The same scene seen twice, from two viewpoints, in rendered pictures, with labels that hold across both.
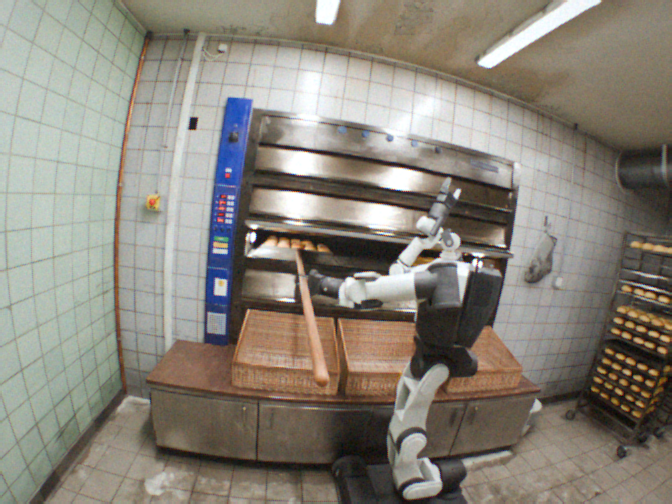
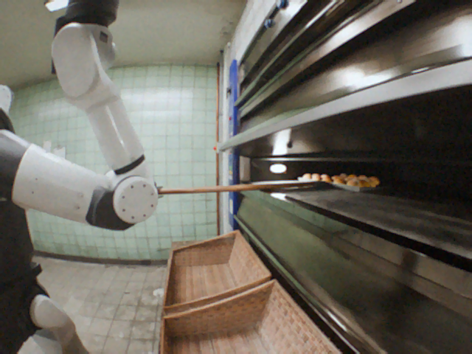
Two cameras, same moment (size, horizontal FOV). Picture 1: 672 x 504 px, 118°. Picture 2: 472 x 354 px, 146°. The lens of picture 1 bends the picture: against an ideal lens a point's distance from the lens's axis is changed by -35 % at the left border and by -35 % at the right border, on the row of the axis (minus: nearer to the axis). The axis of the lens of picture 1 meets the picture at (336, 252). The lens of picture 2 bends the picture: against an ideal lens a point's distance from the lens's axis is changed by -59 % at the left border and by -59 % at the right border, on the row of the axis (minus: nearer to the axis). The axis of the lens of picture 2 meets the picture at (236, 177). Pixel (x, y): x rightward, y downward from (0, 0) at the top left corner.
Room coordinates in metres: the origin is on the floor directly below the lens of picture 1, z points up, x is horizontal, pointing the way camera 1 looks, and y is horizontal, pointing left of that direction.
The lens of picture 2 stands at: (1.67, -0.65, 1.32)
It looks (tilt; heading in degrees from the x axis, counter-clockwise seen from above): 5 degrees down; 83
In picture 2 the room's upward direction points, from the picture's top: straight up
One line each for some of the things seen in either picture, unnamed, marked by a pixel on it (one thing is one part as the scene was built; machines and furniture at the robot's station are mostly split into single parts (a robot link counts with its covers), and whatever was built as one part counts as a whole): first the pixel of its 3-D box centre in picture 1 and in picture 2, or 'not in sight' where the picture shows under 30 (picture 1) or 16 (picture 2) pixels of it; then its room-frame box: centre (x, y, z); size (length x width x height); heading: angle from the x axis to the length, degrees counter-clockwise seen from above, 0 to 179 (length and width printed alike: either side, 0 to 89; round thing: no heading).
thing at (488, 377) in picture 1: (471, 355); not in sight; (1.80, -1.00, 0.72); 0.56 x 0.49 x 0.28; 98
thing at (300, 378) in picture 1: (287, 349); (210, 272); (1.62, 0.20, 0.72); 0.56 x 0.49 x 0.28; 97
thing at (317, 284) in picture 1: (321, 285); not in sight; (1.36, 0.04, 1.19); 0.12 x 0.10 x 0.13; 65
